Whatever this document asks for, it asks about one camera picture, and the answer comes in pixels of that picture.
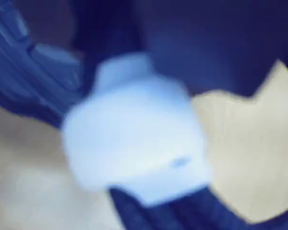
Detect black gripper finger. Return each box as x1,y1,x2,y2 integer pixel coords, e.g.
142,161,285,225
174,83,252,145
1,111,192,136
139,0,288,98
72,0,147,82

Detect black charging cable white tie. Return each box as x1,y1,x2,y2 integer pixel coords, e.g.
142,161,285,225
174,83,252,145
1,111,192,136
61,52,288,230

